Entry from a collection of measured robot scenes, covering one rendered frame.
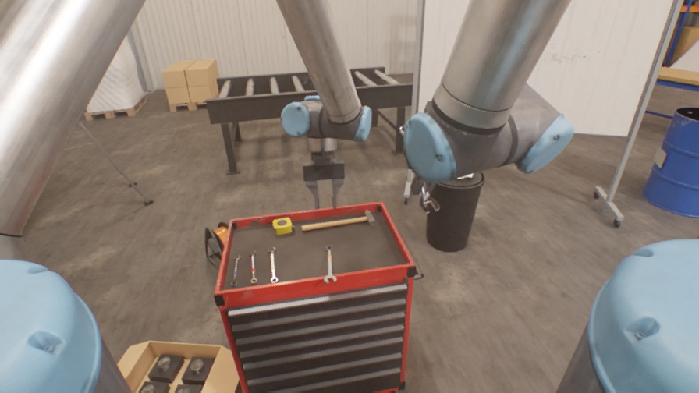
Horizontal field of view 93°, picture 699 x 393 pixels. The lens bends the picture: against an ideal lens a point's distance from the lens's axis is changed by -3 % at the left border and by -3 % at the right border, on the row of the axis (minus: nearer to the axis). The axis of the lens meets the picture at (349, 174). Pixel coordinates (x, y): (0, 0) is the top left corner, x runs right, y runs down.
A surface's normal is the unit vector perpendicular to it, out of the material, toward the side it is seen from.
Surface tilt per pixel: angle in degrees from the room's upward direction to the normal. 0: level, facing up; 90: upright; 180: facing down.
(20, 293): 5
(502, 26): 102
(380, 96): 90
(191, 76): 90
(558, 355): 0
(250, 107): 90
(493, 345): 0
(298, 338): 90
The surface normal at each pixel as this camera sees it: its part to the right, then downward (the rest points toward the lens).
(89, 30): 0.92, 0.11
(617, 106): -0.25, 0.45
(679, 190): -0.75, 0.32
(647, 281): -0.10, -0.87
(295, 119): -0.42, 0.25
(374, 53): 0.18, 0.44
